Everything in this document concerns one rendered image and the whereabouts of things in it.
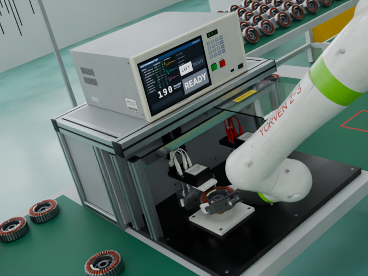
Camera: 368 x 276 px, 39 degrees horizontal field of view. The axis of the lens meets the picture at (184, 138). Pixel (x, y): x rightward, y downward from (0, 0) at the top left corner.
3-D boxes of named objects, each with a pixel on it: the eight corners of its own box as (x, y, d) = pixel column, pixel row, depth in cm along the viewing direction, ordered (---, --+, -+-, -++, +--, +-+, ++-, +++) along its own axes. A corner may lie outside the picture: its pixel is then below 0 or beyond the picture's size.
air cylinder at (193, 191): (205, 199, 174) (201, 185, 172) (189, 210, 170) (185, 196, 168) (195, 195, 178) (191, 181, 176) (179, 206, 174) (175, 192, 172)
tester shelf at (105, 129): (276, 71, 182) (275, 59, 180) (124, 158, 147) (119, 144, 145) (195, 61, 215) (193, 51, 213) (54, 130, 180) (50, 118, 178)
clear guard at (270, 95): (328, 105, 162) (327, 88, 160) (280, 138, 150) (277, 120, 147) (252, 92, 187) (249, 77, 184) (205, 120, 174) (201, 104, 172)
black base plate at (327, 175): (361, 173, 171) (361, 167, 170) (228, 285, 137) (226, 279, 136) (256, 144, 206) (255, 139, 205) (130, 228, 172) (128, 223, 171)
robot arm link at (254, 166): (360, 113, 104) (345, 75, 111) (316, 96, 99) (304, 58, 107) (258, 203, 128) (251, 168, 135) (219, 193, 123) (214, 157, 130)
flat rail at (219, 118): (275, 90, 183) (274, 81, 181) (138, 171, 150) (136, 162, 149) (272, 89, 183) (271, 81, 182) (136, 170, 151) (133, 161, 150)
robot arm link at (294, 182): (320, 203, 126) (322, 161, 130) (279, 192, 121) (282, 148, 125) (285, 210, 138) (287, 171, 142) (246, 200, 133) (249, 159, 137)
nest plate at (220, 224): (254, 210, 161) (254, 207, 161) (221, 236, 154) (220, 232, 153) (222, 197, 173) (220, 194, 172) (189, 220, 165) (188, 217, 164)
